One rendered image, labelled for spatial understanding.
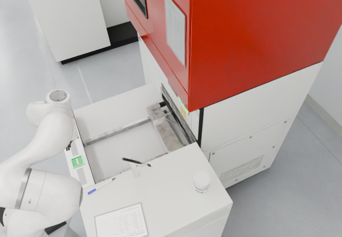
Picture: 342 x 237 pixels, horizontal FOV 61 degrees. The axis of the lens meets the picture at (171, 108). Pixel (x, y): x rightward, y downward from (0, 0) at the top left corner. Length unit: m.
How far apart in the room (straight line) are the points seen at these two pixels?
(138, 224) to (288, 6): 1.03
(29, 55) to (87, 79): 0.88
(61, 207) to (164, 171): 0.70
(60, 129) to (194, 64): 0.52
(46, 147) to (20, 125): 2.35
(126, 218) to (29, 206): 0.61
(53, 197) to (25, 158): 0.11
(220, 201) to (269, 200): 1.15
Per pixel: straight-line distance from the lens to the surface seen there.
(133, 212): 1.33
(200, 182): 1.27
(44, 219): 0.86
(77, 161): 1.51
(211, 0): 0.92
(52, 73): 3.47
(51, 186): 0.78
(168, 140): 1.58
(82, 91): 3.16
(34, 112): 1.08
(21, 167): 0.78
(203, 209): 1.33
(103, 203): 1.38
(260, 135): 1.83
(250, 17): 1.06
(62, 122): 0.80
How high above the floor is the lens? 2.22
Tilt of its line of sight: 52 degrees down
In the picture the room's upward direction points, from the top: 3 degrees counter-clockwise
